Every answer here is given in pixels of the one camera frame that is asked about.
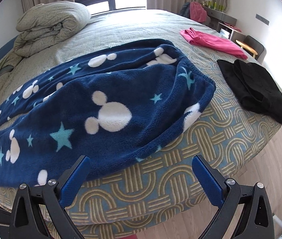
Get navy fleece Mickey pants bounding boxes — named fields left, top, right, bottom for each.
left=0, top=39, right=216, bottom=187

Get patterned bed cover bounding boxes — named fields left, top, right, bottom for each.
left=0, top=10, right=282, bottom=238

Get folded black garment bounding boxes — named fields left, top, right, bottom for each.
left=217, top=59, right=282, bottom=125

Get wooden round stool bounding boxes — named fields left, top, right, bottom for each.
left=236, top=39, right=258, bottom=58

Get dark grey chair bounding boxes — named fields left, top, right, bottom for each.
left=243, top=35, right=266, bottom=62

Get folded pink garment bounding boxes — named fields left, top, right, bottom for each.
left=180, top=27, right=248, bottom=60

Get white open shelf cabinet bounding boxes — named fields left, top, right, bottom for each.
left=217, top=22, right=246, bottom=43

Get grey dressing table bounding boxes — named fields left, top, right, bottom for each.
left=203, top=6, right=237, bottom=31

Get pink clothes on chair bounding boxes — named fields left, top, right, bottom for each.
left=190, top=2, right=207, bottom=23

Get folded grey-green duvet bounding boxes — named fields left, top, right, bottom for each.
left=0, top=1, right=91, bottom=70

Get grey wall switch panel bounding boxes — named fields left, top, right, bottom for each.
left=255, top=14, right=269, bottom=25

